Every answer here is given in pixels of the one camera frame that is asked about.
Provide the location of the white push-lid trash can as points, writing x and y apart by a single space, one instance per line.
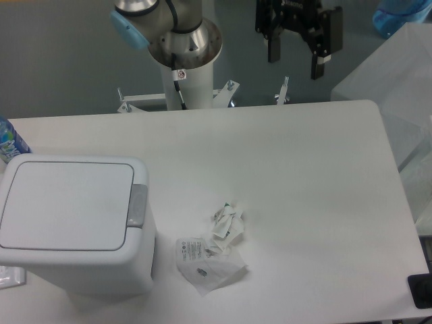
83 223

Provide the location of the crumpled white paper wrapper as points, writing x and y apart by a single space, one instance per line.
228 226

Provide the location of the flat clear plastic packet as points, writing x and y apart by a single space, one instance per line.
204 270

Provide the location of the small clear plastic tray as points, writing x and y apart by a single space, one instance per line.
12 277

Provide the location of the blue plastic bag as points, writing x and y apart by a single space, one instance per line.
390 16

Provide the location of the black device at edge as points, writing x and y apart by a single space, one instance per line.
420 287

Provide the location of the white base bracket frame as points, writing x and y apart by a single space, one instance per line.
136 103

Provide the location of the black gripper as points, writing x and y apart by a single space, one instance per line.
321 29

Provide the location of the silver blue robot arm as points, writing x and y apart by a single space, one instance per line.
179 37

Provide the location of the blue labelled water bottle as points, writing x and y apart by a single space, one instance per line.
12 144

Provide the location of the metal clamp bolt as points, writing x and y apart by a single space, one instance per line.
282 98

